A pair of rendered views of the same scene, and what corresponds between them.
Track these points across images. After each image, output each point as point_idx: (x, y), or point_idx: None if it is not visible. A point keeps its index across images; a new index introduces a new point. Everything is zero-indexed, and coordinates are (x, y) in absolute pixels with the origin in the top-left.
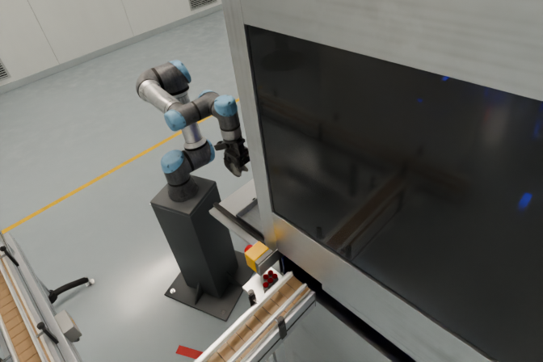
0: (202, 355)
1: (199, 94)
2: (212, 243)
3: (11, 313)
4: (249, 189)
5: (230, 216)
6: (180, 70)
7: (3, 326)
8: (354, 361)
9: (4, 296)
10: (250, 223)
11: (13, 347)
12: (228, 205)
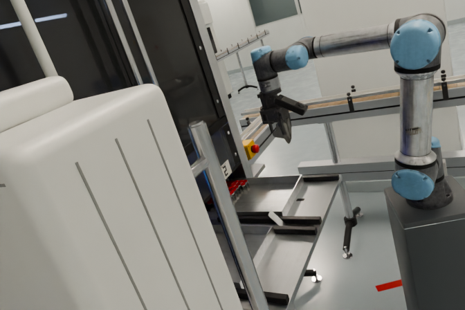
0: (259, 134)
1: (304, 46)
2: (402, 268)
3: (388, 95)
4: (317, 203)
5: (308, 175)
6: (392, 37)
7: (373, 89)
8: None
9: None
10: (288, 185)
11: (358, 93)
12: (325, 185)
